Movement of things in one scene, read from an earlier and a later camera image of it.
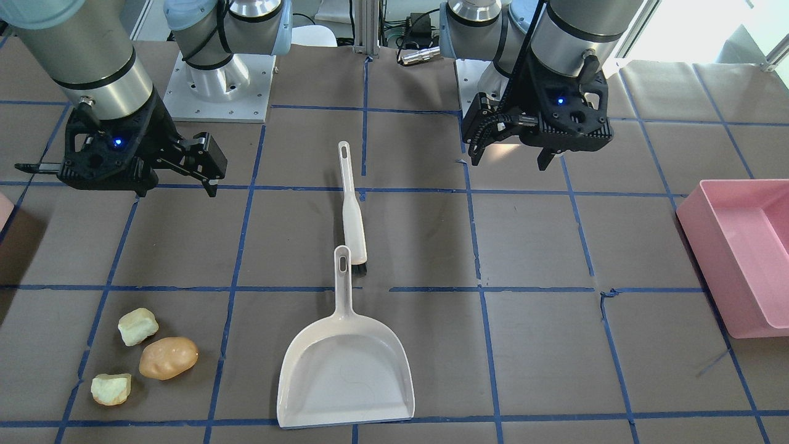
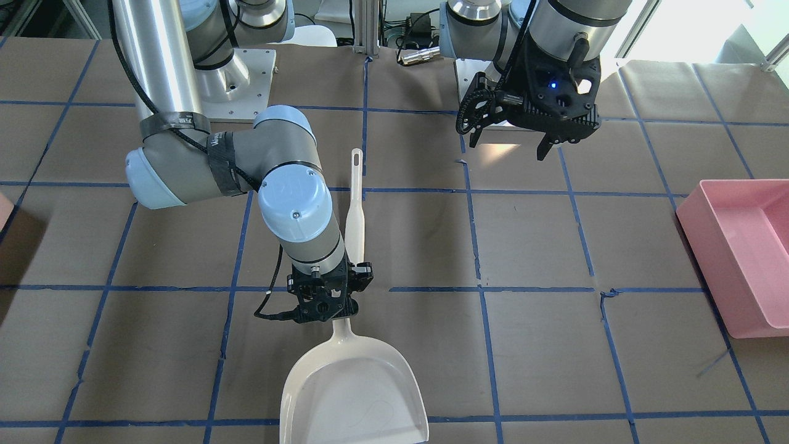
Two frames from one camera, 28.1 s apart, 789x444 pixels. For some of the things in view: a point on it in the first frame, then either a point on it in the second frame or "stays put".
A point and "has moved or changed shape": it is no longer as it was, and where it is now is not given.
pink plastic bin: [738, 231] stays put
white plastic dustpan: [344, 369] has moved or changed shape
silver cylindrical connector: [408, 57] stays put
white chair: [313, 35] stays put
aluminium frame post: [366, 27] stays put
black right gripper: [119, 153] to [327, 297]
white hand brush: [354, 236] has moved or changed shape
